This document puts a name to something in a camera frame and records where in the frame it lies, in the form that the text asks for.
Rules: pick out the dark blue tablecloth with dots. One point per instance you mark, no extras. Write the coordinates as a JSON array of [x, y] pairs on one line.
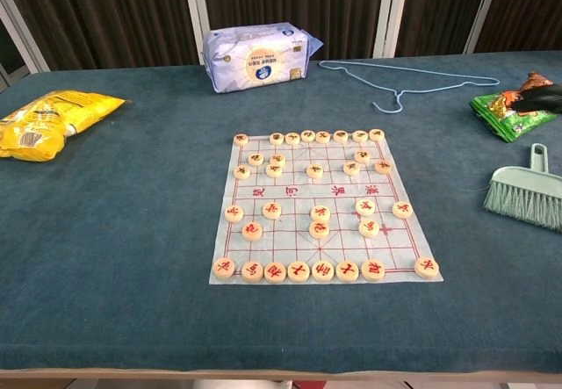
[[131, 231]]

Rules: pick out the white partition post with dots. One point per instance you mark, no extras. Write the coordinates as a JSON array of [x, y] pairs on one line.
[[397, 11], [483, 11], [195, 16], [26, 38]]

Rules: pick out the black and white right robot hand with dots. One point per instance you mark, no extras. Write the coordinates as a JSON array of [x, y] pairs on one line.
[[544, 99]]

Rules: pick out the blue white tissue pack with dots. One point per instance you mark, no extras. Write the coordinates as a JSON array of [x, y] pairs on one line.
[[259, 55]]

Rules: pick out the mint green hand brush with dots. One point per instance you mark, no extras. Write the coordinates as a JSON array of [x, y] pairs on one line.
[[522, 187]]

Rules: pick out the Chinese chess board with pieces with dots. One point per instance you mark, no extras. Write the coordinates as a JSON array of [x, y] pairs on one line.
[[298, 196]]

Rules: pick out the green and brown snack bag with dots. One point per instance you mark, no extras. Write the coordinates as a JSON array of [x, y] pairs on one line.
[[500, 117]]

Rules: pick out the yellow snack bag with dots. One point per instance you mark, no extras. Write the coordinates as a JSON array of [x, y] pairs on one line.
[[52, 121]]

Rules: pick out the round wooden chess piece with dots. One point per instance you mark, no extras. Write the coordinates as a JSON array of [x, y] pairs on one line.
[[298, 271], [271, 210], [276, 138], [369, 228], [319, 229], [223, 267], [383, 166], [426, 267], [256, 159], [373, 270], [292, 138], [320, 213], [242, 171], [277, 159], [275, 272], [402, 209], [360, 136], [314, 170], [252, 271], [274, 170], [307, 135], [365, 206], [240, 139], [252, 231], [340, 136], [351, 167], [376, 134], [362, 156], [234, 213], [323, 136], [323, 271], [348, 271]]

